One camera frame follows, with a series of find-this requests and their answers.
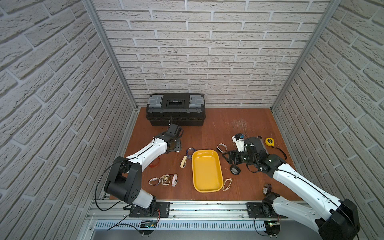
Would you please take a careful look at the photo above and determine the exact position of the pink white strap watch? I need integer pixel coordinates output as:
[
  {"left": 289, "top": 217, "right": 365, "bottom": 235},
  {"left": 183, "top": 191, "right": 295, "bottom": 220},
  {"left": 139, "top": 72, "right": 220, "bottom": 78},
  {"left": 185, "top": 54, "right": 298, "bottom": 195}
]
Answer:
[{"left": 171, "top": 174, "right": 178, "bottom": 187}]

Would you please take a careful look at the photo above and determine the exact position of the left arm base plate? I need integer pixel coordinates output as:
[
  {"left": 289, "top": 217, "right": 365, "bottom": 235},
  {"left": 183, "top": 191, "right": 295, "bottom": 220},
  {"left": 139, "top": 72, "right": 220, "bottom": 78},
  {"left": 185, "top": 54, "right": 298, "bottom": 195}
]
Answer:
[{"left": 129, "top": 202, "right": 171, "bottom": 218}]

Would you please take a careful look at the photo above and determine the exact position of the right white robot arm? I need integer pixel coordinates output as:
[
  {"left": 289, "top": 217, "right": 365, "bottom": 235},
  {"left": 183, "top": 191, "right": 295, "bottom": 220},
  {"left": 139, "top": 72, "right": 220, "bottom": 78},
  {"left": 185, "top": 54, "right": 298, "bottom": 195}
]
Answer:
[{"left": 220, "top": 134, "right": 360, "bottom": 240}]

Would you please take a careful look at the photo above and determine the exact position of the small white digital watch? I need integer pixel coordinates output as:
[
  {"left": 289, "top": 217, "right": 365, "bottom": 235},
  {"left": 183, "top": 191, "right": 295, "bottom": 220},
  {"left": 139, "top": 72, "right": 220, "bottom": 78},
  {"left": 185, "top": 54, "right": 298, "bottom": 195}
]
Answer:
[{"left": 148, "top": 178, "right": 162, "bottom": 186}]

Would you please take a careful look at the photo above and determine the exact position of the beige strap watch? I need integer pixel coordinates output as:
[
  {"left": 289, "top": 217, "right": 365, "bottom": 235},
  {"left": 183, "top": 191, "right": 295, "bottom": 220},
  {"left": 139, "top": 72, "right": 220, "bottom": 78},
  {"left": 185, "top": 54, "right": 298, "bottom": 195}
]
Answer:
[{"left": 180, "top": 156, "right": 188, "bottom": 169}]

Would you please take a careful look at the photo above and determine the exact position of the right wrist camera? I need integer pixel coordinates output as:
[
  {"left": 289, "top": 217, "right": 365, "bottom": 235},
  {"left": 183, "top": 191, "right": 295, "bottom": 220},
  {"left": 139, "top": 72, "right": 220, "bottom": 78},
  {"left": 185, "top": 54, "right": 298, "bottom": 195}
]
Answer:
[{"left": 232, "top": 133, "right": 245, "bottom": 153}]

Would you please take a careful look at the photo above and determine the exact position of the yellow tape measure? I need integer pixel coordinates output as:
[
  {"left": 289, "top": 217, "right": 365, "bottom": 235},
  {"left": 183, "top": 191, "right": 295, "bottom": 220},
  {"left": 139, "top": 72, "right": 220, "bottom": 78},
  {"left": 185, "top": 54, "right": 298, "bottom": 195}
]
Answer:
[{"left": 265, "top": 138, "right": 275, "bottom": 148}]

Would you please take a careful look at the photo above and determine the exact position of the black digital watch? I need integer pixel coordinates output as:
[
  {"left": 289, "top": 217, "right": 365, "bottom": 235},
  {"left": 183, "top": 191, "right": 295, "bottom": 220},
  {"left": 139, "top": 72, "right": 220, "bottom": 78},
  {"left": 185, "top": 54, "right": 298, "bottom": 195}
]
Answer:
[{"left": 230, "top": 165, "right": 241, "bottom": 175}]

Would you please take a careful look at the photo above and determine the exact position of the yellow plastic storage tray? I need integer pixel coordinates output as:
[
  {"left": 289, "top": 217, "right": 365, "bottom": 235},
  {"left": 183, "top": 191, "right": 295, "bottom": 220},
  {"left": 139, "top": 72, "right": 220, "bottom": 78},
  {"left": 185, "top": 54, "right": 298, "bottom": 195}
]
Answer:
[{"left": 192, "top": 150, "right": 224, "bottom": 193}]

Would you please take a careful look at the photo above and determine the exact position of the black plastic toolbox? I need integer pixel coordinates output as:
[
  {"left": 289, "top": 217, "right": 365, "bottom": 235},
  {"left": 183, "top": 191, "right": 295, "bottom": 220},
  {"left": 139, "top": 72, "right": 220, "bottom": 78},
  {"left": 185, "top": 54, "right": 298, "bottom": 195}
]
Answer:
[{"left": 146, "top": 93, "right": 206, "bottom": 127}]

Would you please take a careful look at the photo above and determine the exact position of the blue transparent watch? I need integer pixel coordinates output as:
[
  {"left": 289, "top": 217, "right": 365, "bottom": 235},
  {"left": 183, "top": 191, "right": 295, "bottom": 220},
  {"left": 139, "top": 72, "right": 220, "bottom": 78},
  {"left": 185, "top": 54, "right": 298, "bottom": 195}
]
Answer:
[{"left": 186, "top": 148, "right": 196, "bottom": 160}]

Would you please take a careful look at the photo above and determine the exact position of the white slim strap watch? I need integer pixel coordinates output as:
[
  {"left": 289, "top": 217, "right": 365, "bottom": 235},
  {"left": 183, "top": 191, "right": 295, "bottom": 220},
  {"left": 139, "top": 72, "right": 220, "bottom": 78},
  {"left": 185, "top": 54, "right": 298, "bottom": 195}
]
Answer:
[{"left": 217, "top": 143, "right": 228, "bottom": 154}]

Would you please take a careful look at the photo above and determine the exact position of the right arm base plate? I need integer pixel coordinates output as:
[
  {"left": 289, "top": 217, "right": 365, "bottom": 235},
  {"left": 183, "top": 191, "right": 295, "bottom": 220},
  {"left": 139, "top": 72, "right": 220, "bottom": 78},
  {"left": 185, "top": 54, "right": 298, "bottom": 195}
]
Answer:
[{"left": 246, "top": 202, "right": 279, "bottom": 219}]

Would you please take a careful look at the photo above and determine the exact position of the brown leather strap watch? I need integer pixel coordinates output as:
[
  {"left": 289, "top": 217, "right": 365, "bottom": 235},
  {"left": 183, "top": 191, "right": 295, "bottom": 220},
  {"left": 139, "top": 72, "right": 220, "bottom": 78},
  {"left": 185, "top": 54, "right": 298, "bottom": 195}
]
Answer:
[{"left": 262, "top": 184, "right": 272, "bottom": 196}]

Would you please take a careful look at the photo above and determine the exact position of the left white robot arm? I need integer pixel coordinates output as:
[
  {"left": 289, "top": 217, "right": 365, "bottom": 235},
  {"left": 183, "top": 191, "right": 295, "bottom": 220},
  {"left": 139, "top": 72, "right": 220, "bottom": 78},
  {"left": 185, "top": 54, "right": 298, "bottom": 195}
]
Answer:
[{"left": 104, "top": 124, "right": 183, "bottom": 216}]

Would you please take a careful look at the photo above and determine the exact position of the cream oval face watch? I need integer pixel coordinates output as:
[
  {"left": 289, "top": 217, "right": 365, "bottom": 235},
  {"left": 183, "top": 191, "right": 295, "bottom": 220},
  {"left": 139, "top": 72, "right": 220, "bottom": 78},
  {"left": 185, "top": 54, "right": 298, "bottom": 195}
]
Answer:
[{"left": 222, "top": 178, "right": 233, "bottom": 192}]

